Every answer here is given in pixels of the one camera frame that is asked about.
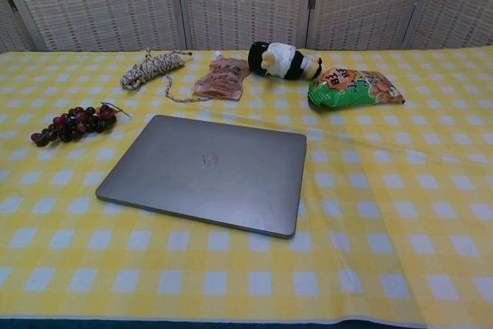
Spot white brown braided rope coil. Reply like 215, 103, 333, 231
119, 47, 211, 103

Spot pink orange spout pouch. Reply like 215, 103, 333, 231
192, 51, 250, 101

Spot black white plush toy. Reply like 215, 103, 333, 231
247, 40, 324, 82

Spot grey laptop computer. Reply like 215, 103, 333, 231
95, 114, 308, 240

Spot woven beige folding screen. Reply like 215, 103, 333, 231
0, 0, 493, 52

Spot yellow checkered tablecloth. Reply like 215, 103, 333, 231
0, 48, 493, 324

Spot green orange snack bag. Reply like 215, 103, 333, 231
307, 67, 406, 112

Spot dark red grape bunch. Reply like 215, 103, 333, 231
30, 102, 132, 148

